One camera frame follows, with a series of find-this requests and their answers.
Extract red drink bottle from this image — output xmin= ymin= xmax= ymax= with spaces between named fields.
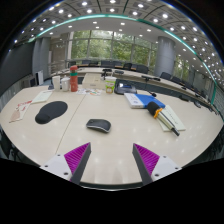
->
xmin=69 ymin=65 xmax=79 ymax=93

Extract black office chairs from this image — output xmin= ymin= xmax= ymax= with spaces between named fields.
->
xmin=68 ymin=59 xmax=201 ymax=91

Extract red and white brochure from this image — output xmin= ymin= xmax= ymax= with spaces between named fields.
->
xmin=8 ymin=99 xmax=33 ymax=124

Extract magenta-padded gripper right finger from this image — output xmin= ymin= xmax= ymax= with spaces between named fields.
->
xmin=132 ymin=143 xmax=183 ymax=186

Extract blue book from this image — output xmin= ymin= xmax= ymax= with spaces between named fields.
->
xmin=133 ymin=93 xmax=166 ymax=110

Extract ceiling lights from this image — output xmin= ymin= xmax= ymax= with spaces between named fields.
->
xmin=13 ymin=0 xmax=221 ymax=73

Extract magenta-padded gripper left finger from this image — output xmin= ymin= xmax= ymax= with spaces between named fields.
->
xmin=39 ymin=142 xmax=92 ymax=185

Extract black desk device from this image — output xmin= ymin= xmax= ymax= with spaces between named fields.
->
xmin=114 ymin=79 xmax=138 ymax=96

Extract colourful sticker sheet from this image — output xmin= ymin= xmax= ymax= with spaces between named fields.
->
xmin=75 ymin=87 xmax=103 ymax=97

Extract green printed paper cup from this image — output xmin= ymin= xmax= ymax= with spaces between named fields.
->
xmin=104 ymin=76 xmax=118 ymax=95

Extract white paper cup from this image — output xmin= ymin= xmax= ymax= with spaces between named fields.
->
xmin=51 ymin=75 xmax=62 ymax=92

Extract black mouse pad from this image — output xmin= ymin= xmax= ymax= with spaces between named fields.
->
xmin=34 ymin=100 xmax=69 ymax=125

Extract long curved conference table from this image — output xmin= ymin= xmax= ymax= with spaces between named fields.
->
xmin=53 ymin=66 xmax=214 ymax=108

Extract pale yellow notepad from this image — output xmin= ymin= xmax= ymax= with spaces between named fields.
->
xmin=156 ymin=104 xmax=187 ymax=133

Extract black desk microphones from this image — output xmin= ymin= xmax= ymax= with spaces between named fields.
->
xmin=101 ymin=67 xmax=162 ymax=83

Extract black and orange handheld tool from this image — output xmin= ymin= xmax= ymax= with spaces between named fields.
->
xmin=146 ymin=101 xmax=181 ymax=137

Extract white lidded mug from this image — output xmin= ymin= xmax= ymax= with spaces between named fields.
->
xmin=60 ymin=77 xmax=71 ymax=93

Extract black computer mouse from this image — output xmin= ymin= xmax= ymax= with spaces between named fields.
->
xmin=85 ymin=118 xmax=112 ymax=134

